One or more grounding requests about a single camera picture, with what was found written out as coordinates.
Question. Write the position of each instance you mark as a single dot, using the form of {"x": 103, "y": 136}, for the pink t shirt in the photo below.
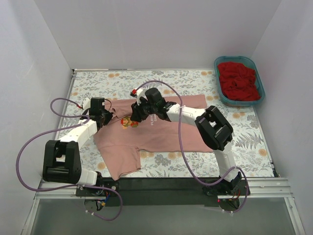
{"x": 121, "y": 141}

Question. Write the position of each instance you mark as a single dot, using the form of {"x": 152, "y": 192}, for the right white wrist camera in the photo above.
{"x": 138, "y": 93}

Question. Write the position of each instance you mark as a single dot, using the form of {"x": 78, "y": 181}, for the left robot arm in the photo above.
{"x": 62, "y": 162}

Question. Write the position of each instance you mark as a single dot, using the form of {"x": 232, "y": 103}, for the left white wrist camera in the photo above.
{"x": 85, "y": 104}

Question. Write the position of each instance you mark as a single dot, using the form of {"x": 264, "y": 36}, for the aluminium frame rail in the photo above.
{"x": 269, "y": 210}

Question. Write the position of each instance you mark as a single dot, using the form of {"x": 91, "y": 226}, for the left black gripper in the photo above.
{"x": 105, "y": 118}

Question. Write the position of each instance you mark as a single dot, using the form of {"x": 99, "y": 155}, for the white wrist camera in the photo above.
{"x": 138, "y": 93}
{"x": 85, "y": 104}

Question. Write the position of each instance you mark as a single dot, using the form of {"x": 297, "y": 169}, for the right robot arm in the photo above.
{"x": 215, "y": 131}

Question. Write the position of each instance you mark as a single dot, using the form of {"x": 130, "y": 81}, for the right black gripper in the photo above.
{"x": 137, "y": 111}

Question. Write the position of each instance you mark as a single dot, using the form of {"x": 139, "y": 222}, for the teal plastic basket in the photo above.
{"x": 248, "y": 63}

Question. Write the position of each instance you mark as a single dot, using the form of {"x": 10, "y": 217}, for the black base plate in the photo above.
{"x": 166, "y": 191}

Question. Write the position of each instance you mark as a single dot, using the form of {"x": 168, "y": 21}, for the red t shirt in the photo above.
{"x": 238, "y": 81}

